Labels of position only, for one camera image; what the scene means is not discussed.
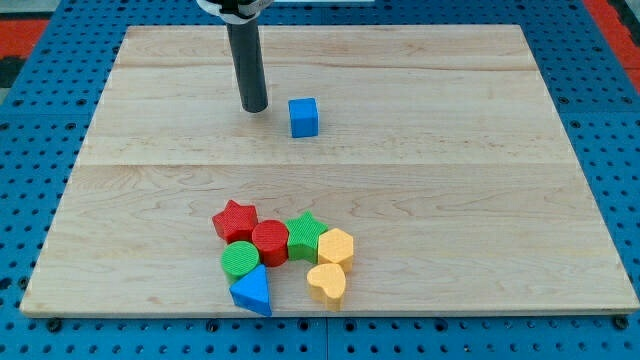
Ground blue cube block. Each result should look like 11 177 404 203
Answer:
288 98 319 138

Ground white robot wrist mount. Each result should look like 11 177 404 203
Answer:
196 0 274 25

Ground red cylinder block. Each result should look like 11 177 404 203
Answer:
251 220 289 267

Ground yellow heart block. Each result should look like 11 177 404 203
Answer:
306 263 346 312

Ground red star block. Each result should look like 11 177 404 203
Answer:
212 200 258 244

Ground yellow hexagon block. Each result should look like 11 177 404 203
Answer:
317 228 354 273

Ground wooden board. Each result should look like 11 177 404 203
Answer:
20 25 639 318

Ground blue triangle block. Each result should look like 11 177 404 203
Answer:
230 264 272 317

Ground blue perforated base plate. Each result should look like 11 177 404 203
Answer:
1 1 639 359

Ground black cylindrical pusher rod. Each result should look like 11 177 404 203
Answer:
226 20 268 113

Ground green star block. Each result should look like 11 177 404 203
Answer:
285 211 328 264

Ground green cylinder block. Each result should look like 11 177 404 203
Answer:
221 241 260 285

